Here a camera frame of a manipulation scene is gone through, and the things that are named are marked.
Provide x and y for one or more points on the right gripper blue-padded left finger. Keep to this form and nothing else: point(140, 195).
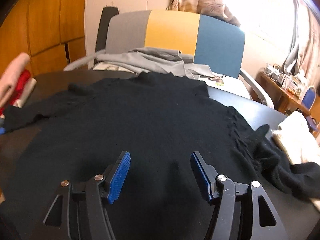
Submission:
point(77, 211)

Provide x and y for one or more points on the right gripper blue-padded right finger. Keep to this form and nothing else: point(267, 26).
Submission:
point(241, 210)

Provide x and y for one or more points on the black knit sweater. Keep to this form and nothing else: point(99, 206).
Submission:
point(160, 119)

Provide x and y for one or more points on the cream knitted garment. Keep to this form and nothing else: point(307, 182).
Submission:
point(294, 138)

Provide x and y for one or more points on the blue round-backed chair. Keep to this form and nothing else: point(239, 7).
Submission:
point(309, 97)

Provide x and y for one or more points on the pink folded garment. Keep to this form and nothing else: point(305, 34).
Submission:
point(11, 75)

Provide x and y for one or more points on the grey garment on chair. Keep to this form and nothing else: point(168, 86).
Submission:
point(149, 59)

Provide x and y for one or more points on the grey yellow blue chair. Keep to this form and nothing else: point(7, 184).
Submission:
point(218, 44)

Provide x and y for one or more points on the wooden wardrobe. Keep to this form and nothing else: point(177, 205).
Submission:
point(51, 32)

